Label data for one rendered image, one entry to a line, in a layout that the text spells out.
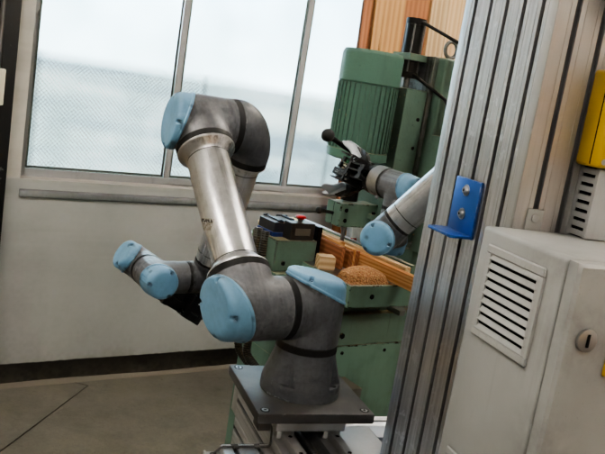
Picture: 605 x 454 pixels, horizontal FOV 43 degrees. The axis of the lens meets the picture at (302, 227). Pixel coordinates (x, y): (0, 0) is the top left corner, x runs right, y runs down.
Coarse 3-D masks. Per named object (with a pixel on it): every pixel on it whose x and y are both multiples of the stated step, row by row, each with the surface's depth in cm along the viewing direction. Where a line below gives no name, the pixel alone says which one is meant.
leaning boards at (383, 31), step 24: (384, 0) 356; (408, 0) 367; (432, 0) 374; (456, 0) 386; (360, 24) 355; (384, 24) 359; (432, 24) 377; (456, 24) 389; (384, 48) 361; (432, 48) 379
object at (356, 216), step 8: (336, 200) 224; (344, 200) 227; (328, 208) 225; (336, 208) 222; (344, 208) 221; (352, 208) 222; (360, 208) 224; (368, 208) 226; (376, 208) 227; (328, 216) 225; (336, 216) 222; (344, 216) 221; (352, 216) 223; (360, 216) 225; (336, 224) 222; (344, 224) 222; (352, 224) 224; (360, 224) 225
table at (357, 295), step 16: (272, 272) 210; (336, 272) 208; (352, 288) 197; (368, 288) 200; (384, 288) 203; (400, 288) 206; (352, 304) 198; (368, 304) 201; (384, 304) 204; (400, 304) 207
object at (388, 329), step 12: (348, 312) 209; (360, 312) 211; (372, 312) 213; (384, 312) 215; (348, 324) 207; (360, 324) 210; (372, 324) 212; (384, 324) 215; (396, 324) 217; (348, 336) 208; (360, 336) 211; (372, 336) 213; (384, 336) 216; (396, 336) 218
